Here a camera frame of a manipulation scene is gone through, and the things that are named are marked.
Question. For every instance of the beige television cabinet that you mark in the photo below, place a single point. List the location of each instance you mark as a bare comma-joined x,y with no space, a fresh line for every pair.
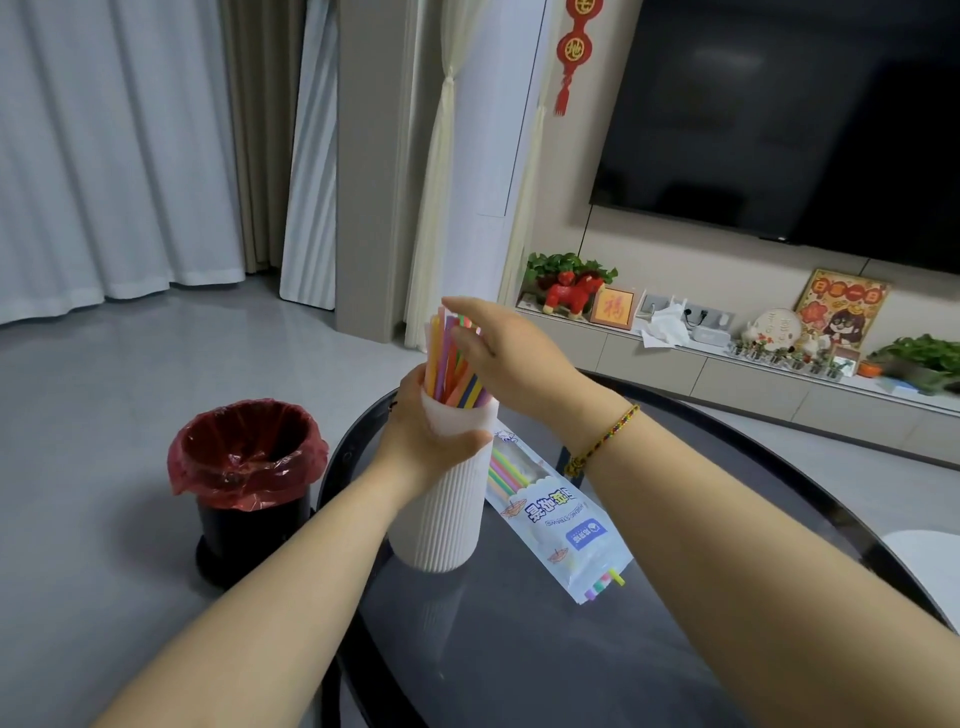
735,382

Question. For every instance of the white ribbed cup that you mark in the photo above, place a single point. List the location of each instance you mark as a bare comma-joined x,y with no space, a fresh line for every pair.
442,510

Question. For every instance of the person's left forearm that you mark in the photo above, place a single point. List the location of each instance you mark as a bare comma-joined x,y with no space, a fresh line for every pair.
285,585

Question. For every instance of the black trash bin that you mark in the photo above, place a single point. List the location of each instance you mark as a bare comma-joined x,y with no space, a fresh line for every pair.
251,536

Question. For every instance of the person's left thumb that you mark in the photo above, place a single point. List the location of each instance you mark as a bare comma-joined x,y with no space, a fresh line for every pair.
457,442

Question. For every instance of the round decorated plate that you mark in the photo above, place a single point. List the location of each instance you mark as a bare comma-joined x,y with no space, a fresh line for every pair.
778,330

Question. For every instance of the person's left hand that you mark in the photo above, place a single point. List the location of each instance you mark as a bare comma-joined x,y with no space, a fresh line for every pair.
405,450

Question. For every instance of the green leafy plant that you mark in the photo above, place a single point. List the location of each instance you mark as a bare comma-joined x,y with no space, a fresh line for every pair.
562,264

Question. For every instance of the beige curtain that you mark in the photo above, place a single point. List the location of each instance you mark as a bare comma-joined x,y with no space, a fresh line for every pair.
262,127

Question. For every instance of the small red gold framed picture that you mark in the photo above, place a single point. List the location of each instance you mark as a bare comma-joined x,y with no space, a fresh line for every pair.
613,308

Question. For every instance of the white sheer curtain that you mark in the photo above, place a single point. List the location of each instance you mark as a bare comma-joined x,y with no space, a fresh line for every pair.
112,142

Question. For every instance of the red hanging ornament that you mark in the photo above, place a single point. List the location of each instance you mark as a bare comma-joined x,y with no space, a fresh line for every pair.
576,49

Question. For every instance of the cartoon framed picture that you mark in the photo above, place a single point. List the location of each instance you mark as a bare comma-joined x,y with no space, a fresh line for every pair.
841,309

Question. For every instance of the red bin bag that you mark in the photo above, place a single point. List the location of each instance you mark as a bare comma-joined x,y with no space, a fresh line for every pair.
247,450

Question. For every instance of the bunch of colourful straws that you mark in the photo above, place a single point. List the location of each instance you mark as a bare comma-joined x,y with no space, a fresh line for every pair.
446,367

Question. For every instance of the black television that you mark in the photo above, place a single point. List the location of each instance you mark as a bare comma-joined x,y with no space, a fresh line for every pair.
787,112

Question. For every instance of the person's right fingers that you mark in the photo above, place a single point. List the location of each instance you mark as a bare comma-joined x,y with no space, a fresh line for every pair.
476,322

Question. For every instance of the grey wall socket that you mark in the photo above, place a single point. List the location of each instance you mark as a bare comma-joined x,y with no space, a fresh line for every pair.
654,304

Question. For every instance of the small orange pot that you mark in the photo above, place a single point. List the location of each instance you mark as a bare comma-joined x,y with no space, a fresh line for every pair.
870,369

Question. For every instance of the white crumpled paper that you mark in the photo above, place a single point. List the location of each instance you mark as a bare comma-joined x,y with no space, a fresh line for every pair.
664,330

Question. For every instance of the person's right forearm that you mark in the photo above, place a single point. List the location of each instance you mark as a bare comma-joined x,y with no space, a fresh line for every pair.
750,570

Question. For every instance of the row of small figurines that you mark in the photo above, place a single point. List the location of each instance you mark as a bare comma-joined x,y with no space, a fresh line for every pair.
795,360

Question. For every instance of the white standing air conditioner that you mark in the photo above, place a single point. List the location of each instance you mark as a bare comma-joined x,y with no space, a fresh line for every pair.
510,135

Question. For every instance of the cream tied curtain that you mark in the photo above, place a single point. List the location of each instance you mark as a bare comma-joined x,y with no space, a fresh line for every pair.
442,172

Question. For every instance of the red horse toy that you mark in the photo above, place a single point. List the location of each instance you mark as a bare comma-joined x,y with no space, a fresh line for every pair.
574,292

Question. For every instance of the person's right hand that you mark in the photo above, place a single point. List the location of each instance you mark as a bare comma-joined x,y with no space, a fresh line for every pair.
525,367

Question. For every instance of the white plastic straw packet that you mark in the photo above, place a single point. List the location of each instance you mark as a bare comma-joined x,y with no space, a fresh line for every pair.
559,529

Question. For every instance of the large green potted plant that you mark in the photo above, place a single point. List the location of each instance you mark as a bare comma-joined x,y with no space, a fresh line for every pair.
922,364

